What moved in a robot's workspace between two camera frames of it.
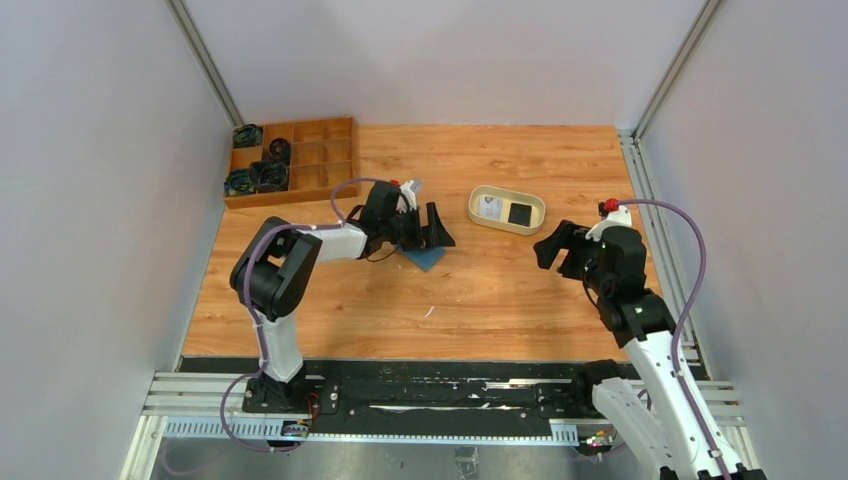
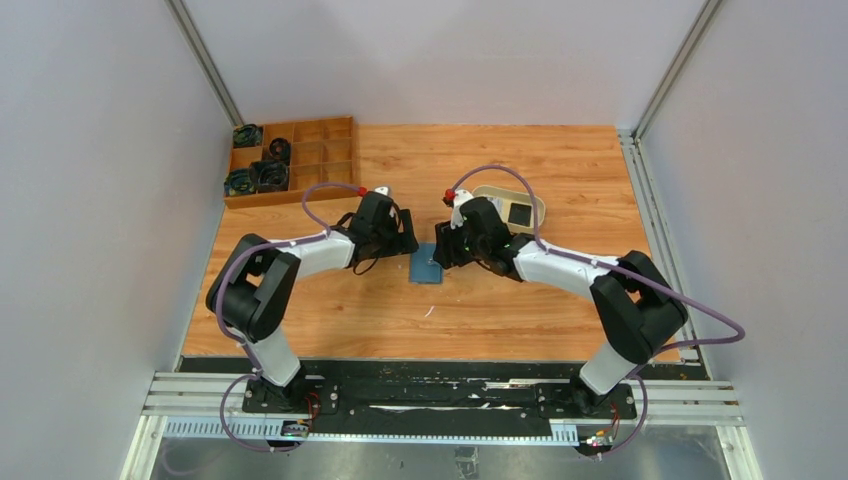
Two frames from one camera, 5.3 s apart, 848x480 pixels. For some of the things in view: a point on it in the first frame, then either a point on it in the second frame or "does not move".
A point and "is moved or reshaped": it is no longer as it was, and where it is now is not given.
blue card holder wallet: [424, 258] is moved or reshaped
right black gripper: [571, 253] → [448, 245]
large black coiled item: [269, 176] does not move
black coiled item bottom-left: [239, 182] does not move
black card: [520, 214] does not move
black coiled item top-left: [250, 135] does not move
